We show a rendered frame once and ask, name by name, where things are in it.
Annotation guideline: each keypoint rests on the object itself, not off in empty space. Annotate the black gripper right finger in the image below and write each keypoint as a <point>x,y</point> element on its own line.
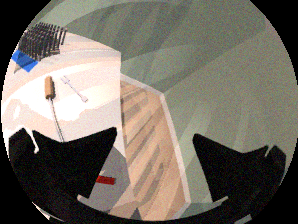
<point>223,167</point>

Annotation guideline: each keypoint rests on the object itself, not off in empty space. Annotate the blue flat strip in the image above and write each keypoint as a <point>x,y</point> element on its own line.
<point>24,61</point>

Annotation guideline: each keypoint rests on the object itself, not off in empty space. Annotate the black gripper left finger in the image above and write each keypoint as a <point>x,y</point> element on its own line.
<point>79,160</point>

